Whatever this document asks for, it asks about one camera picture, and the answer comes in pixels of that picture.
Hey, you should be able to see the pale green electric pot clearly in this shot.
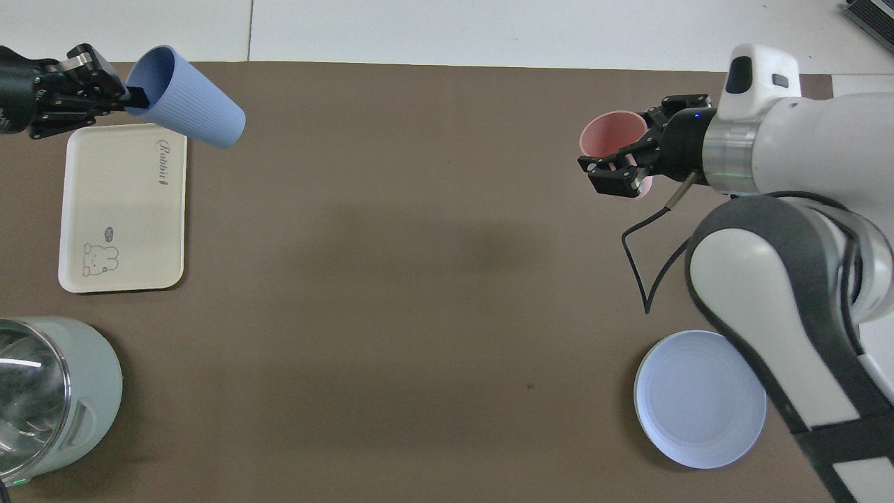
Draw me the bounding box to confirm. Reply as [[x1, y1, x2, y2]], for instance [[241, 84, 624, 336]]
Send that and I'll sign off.
[[0, 316, 124, 487]]

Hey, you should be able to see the glass pot lid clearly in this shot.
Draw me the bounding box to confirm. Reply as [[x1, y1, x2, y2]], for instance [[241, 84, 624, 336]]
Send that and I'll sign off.
[[0, 323, 71, 477]]

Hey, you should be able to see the brown table mat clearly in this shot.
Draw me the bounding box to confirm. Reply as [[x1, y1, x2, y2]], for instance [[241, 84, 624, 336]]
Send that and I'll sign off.
[[0, 61, 835, 503]]

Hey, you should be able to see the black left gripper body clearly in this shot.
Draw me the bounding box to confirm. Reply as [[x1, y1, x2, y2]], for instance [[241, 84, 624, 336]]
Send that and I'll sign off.
[[0, 45, 44, 138]]

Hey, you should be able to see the cream rabbit print tray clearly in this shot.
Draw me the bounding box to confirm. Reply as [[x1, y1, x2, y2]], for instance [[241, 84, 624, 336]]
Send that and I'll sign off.
[[58, 123, 188, 294]]

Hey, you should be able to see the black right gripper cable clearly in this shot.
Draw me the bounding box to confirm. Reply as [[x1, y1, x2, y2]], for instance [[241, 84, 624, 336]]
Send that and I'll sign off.
[[622, 171, 699, 315]]

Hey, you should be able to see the dark grey striped device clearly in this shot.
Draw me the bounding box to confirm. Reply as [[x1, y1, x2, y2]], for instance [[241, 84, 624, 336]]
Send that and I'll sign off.
[[842, 0, 894, 37]]

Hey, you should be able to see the pink plastic cup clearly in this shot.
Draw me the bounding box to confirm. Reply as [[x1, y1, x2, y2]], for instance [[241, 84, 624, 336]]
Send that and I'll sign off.
[[580, 110, 654, 201]]

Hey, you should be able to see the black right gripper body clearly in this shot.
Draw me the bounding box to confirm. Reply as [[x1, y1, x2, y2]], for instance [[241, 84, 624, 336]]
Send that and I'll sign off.
[[657, 108, 718, 188]]

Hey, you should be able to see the blue ribbed plastic cup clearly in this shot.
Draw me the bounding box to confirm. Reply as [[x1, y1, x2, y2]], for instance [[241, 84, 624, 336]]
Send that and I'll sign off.
[[124, 45, 247, 149]]

